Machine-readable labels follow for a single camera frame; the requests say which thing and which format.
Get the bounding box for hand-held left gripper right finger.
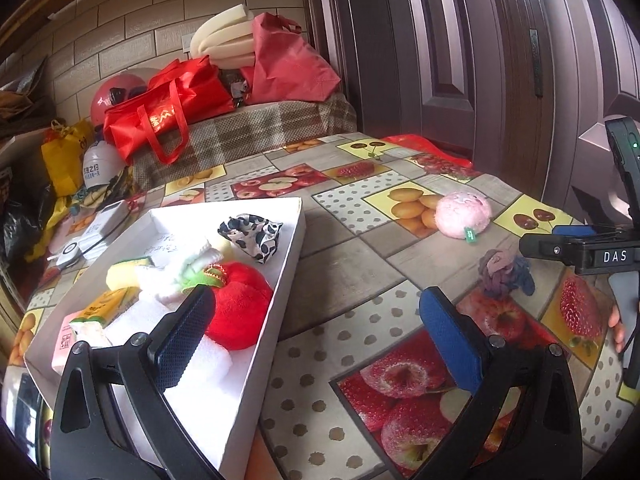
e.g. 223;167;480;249
412;286;585;480

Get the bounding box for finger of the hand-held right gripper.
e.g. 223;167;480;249
518;232;576;266
551;224;599;237

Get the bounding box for person's right hand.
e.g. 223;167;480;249
608;304;629;355

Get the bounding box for plaid covered bench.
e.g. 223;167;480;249
131;91;359;192

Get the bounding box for yellow plastic bag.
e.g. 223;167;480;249
41;119;97;198

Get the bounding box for white power bank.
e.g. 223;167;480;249
79;199;135;262

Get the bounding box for pink helmet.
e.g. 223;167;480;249
89;67;162;127

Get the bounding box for red plush apple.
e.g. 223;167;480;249
204;261;274;352

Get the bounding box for slim dark door handle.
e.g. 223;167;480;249
528;28;546;97

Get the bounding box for black and white scrunchie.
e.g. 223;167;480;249
217;213;284;265

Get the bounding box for red cloth bag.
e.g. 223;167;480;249
239;12;342;107

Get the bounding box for black plastic bag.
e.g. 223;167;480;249
0;182;57;263

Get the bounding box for red tote bag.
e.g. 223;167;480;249
102;56;237;166

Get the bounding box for fruit print tablecloth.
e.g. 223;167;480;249
0;132;640;480

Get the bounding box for pink tissue packet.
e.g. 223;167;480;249
51;309;83;376

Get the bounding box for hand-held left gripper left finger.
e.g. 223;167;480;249
49;284;226;480

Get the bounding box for white cardboard box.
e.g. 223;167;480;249
22;196;307;480

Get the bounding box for red cloth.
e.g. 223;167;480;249
381;133;474;182

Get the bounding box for small white device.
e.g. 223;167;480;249
47;239;85;270

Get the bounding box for cream foam pieces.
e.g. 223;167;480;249
190;2;262;69

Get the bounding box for brown panelled door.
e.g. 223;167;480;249
299;0;640;241

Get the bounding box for braided rope knot toy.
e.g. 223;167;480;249
477;248;536;299

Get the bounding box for yellow tissue pack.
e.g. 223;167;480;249
69;286;142;332

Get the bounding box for green and yellow sponge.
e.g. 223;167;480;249
105;256;154;292

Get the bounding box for pink plush ball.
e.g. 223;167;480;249
434;191;493;241

